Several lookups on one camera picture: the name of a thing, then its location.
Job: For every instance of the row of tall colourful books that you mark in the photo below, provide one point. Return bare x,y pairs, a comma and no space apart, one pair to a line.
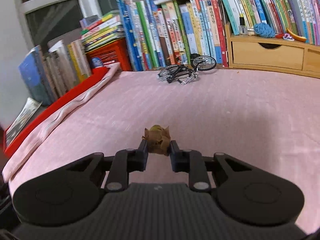
170,30

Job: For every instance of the window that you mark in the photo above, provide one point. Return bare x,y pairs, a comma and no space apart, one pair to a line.
55,10

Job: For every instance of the folded red pink cloth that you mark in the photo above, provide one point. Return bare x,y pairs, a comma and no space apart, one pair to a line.
62,110

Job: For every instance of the stack of flat colourful books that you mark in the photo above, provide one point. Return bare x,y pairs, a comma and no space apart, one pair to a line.
102,32

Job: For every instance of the small glass bottle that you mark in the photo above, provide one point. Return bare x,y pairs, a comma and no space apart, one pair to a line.
242,27

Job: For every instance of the wooden drawer organizer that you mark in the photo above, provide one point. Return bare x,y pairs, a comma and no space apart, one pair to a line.
267,53

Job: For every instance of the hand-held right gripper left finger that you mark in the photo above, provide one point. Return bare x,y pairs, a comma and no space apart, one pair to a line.
142,155

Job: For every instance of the yellow banana toy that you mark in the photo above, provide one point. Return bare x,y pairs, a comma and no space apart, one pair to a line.
297,37

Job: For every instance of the red plastic basket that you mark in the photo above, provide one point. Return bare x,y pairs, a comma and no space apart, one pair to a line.
112,55

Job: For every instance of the glossy magazine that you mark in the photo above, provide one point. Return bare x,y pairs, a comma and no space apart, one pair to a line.
22,120

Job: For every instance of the small gold wrapper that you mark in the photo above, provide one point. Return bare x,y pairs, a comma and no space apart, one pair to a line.
157,141

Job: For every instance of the blue yarn ball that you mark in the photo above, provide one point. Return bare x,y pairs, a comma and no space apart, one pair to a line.
263,29

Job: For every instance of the toy bicycle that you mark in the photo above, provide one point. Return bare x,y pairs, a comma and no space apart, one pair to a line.
185,71

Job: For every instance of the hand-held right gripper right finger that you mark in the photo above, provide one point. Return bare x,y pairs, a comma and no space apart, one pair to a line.
176,156

